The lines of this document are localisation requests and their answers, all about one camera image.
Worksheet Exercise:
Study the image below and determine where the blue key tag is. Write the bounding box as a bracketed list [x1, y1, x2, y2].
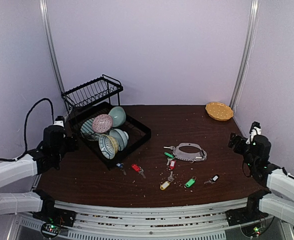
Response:
[116, 163, 127, 176]

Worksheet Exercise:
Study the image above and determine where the pink patterned bowl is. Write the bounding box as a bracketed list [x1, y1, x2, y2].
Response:
[92, 114, 113, 134]

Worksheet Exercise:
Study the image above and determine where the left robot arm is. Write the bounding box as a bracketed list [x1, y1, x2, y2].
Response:
[0, 115, 78, 224]

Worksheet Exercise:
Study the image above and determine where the red tag with keys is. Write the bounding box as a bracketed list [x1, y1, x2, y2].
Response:
[131, 164, 146, 179]

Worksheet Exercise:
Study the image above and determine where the yellow blue patterned bowl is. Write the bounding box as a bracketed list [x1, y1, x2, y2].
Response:
[98, 134, 119, 160]

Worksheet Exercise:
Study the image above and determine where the small silver key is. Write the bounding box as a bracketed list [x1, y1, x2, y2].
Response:
[167, 171, 174, 183]

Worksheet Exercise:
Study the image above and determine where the red key tag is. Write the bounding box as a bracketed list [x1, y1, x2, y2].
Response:
[169, 160, 176, 170]

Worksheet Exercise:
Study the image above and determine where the blue lined bowl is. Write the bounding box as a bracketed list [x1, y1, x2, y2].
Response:
[80, 118, 99, 142]

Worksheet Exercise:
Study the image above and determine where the yellow key tag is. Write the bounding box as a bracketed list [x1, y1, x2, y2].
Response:
[160, 181, 170, 191]

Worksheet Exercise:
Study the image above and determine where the white blue striped bowl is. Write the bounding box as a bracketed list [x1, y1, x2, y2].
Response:
[109, 128, 129, 151]

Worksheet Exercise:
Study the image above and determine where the yellow dotted plate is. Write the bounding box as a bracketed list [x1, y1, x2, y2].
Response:
[205, 101, 234, 122]

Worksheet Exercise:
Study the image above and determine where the right aluminium frame post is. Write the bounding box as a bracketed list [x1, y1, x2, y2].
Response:
[230, 0, 261, 111]

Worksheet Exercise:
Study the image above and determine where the large metal oval keyring plate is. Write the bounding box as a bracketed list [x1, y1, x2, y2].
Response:
[172, 142, 205, 163]

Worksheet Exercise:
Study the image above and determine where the light green bowl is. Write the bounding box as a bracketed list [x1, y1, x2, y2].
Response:
[108, 106, 126, 128]

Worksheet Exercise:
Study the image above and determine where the black wire dish rack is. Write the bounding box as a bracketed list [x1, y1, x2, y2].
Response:
[61, 74, 151, 169]

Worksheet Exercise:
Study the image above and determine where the metal base rail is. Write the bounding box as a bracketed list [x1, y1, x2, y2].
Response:
[6, 198, 294, 240]

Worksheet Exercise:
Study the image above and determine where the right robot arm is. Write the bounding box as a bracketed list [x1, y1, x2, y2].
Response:
[226, 121, 294, 227]

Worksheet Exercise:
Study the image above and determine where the green key tag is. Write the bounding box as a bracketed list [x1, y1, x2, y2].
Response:
[164, 152, 174, 159]
[184, 176, 196, 188]

